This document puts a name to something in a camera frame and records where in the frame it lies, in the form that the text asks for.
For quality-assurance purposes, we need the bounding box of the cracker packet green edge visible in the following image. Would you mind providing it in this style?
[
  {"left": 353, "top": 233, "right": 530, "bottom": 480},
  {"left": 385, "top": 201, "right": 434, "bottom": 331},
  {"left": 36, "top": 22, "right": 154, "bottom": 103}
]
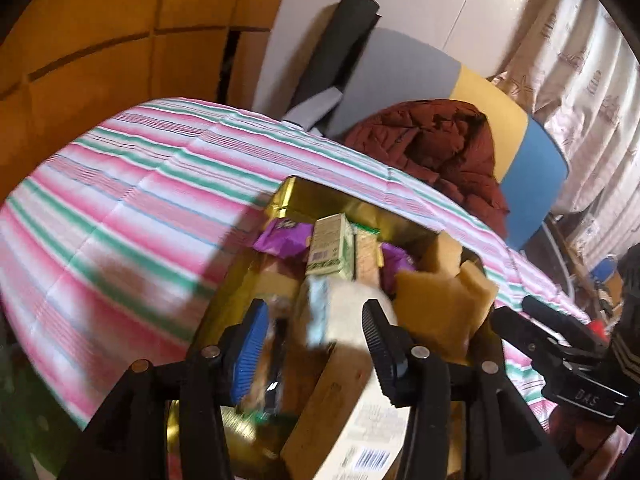
[{"left": 352, "top": 223, "right": 381, "bottom": 287}]

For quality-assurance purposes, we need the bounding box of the yellow sponge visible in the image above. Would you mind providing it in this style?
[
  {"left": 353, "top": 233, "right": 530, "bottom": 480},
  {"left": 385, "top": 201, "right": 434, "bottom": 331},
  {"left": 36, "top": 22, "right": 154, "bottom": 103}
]
[
  {"left": 393, "top": 261, "right": 499, "bottom": 364},
  {"left": 416, "top": 231, "right": 462, "bottom": 276}
]

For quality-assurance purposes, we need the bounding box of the blue bag on desk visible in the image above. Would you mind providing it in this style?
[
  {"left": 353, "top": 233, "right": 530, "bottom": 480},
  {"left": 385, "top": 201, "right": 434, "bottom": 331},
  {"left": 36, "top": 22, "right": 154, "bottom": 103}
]
[{"left": 590, "top": 255, "right": 617, "bottom": 284}]

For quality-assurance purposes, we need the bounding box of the beige cardboard box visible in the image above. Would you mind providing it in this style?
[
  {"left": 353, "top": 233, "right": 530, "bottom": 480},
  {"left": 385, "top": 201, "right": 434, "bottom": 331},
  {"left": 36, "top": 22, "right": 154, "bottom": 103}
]
[{"left": 280, "top": 344, "right": 410, "bottom": 480}]

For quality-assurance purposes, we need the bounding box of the striped pink green tablecloth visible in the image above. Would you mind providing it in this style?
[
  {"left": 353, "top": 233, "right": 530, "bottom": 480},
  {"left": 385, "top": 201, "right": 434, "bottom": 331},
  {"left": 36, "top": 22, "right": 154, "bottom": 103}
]
[{"left": 1, "top": 98, "right": 578, "bottom": 426}]

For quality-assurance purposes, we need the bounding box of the small green white box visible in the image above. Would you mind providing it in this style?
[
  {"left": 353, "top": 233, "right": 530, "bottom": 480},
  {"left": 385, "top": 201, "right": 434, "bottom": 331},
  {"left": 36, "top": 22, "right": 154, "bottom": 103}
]
[{"left": 306, "top": 214, "right": 355, "bottom": 281}]

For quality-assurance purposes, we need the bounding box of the dark red jacket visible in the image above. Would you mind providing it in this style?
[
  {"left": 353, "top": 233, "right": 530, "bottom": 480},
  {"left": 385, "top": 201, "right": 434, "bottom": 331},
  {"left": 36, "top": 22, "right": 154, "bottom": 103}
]
[{"left": 343, "top": 100, "right": 509, "bottom": 237}]

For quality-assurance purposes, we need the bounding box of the black rolled mat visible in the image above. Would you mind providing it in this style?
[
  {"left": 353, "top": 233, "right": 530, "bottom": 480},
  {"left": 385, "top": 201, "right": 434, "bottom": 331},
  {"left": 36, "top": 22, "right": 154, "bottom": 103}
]
[{"left": 290, "top": 0, "right": 380, "bottom": 107}]

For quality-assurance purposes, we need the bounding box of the purple snack packet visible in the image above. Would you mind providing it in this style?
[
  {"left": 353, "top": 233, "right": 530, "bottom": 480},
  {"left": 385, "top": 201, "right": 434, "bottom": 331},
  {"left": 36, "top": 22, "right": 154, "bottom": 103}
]
[{"left": 252, "top": 218, "right": 416, "bottom": 280}]

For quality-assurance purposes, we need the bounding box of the blue yellow grey chair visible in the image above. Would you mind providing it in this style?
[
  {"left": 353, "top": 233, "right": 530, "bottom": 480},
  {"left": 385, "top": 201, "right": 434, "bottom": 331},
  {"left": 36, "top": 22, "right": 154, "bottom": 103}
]
[{"left": 284, "top": 28, "right": 568, "bottom": 249}]

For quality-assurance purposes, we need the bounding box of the gold tin box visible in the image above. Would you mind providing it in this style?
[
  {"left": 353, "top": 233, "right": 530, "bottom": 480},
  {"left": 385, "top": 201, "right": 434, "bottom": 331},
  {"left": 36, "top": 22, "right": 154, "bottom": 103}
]
[{"left": 167, "top": 174, "right": 507, "bottom": 480}]

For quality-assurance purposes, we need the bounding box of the wooden wardrobe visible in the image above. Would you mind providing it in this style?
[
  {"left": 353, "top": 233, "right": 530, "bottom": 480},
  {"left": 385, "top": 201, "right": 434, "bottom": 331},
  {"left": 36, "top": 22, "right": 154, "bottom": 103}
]
[{"left": 1, "top": 0, "right": 281, "bottom": 193}]

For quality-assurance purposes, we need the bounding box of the pink striped curtain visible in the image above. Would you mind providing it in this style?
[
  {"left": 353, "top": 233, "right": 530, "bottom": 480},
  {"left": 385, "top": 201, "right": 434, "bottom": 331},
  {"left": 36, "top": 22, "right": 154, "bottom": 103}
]
[{"left": 494, "top": 0, "right": 639, "bottom": 266}]

